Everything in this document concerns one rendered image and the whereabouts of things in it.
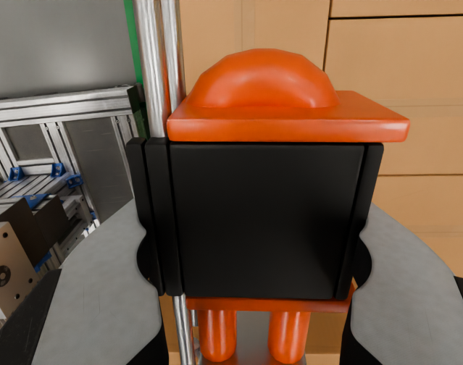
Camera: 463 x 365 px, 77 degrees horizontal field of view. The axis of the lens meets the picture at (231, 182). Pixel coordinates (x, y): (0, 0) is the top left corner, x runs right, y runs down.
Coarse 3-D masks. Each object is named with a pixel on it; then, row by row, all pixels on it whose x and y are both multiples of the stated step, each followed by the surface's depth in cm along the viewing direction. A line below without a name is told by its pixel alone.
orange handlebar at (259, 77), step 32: (224, 64) 10; (256, 64) 10; (288, 64) 10; (192, 96) 10; (224, 96) 10; (256, 96) 10; (288, 96) 10; (320, 96) 10; (224, 320) 15; (288, 320) 15; (224, 352) 16; (288, 352) 16
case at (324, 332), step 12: (168, 300) 46; (168, 312) 44; (312, 312) 44; (168, 324) 42; (312, 324) 42; (324, 324) 42; (336, 324) 42; (168, 336) 41; (312, 336) 40; (324, 336) 40; (336, 336) 40; (168, 348) 39; (312, 348) 39; (324, 348) 39; (336, 348) 38; (312, 360) 38; (324, 360) 38; (336, 360) 38
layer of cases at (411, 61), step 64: (192, 0) 66; (256, 0) 65; (320, 0) 65; (384, 0) 65; (448, 0) 65; (192, 64) 72; (320, 64) 71; (384, 64) 71; (448, 64) 70; (448, 128) 77; (384, 192) 86; (448, 192) 86; (448, 256) 97
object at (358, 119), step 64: (192, 128) 9; (256, 128) 9; (320, 128) 9; (384, 128) 9; (192, 192) 10; (256, 192) 10; (320, 192) 10; (192, 256) 11; (256, 256) 11; (320, 256) 11
